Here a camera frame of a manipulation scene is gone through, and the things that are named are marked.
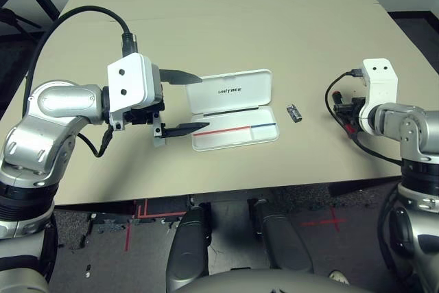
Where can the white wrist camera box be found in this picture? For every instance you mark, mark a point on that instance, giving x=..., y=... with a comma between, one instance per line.
x=379, y=80
x=130, y=80

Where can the white bystander shoe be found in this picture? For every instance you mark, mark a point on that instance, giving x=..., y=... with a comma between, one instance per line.
x=339, y=276

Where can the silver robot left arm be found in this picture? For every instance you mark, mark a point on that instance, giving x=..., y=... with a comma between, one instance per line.
x=51, y=101

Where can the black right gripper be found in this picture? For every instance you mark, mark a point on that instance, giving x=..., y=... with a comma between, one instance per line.
x=350, y=109

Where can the dark grey robot leg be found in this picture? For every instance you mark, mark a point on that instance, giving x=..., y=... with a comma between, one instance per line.
x=188, y=245
x=281, y=238

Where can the white plastic pencil case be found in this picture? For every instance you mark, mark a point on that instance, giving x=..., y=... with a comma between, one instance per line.
x=233, y=101

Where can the dark grey robot right leg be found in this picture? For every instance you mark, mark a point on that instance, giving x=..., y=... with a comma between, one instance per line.
x=281, y=238

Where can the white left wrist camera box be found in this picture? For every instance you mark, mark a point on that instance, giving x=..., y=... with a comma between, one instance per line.
x=130, y=80

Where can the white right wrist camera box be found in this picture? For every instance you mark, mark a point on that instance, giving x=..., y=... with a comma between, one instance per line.
x=379, y=80

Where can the dark grey robot left leg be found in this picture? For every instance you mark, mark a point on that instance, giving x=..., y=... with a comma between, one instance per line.
x=188, y=245

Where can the black marker with red cap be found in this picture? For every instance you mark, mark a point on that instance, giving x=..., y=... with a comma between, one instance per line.
x=351, y=131

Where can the black tripod stand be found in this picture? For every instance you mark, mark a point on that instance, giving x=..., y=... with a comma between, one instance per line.
x=13, y=15

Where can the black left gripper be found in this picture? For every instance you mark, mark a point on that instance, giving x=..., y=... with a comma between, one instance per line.
x=140, y=117

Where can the silver robot torso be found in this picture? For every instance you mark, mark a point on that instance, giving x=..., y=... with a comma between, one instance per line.
x=260, y=282

